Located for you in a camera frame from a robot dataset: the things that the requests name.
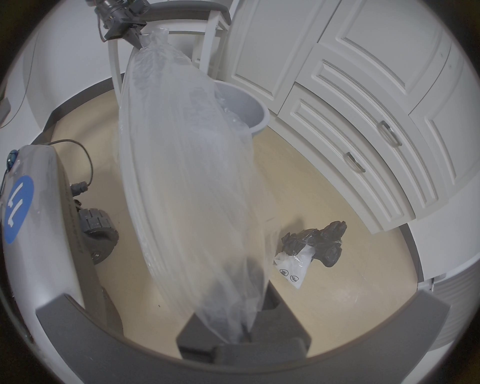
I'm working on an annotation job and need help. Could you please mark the white wardrobe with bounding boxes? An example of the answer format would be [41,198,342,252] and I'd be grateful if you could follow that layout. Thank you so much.
[215,0,479,234]

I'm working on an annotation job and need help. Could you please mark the clear plastic bag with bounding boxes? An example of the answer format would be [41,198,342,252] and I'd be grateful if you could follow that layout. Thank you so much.
[118,27,271,344]

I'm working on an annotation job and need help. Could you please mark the white printed wrapper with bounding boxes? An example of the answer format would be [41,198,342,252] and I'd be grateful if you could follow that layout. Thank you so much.
[274,245,314,290]

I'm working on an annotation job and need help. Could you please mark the crumpled black plastic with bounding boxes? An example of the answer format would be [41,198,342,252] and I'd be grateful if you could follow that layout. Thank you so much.
[281,220,347,268]

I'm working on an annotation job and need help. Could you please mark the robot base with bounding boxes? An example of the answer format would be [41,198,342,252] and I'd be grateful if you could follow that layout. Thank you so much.
[0,144,124,340]

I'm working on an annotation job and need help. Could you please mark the black cable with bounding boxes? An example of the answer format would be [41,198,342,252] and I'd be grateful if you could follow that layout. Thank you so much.
[49,139,94,196]

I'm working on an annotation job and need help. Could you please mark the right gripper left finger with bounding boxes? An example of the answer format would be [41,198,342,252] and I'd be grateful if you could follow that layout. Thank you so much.
[176,285,246,360]

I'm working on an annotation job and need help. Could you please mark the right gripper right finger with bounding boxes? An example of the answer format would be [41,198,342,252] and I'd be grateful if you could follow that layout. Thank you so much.
[244,279,313,357]

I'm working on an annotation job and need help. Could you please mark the pale grey trash bin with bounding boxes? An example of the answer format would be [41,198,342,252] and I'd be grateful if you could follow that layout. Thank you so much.
[214,80,270,137]

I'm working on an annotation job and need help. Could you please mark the white chair dark grey cushions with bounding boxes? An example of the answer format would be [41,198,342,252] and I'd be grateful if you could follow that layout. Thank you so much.
[107,0,232,109]

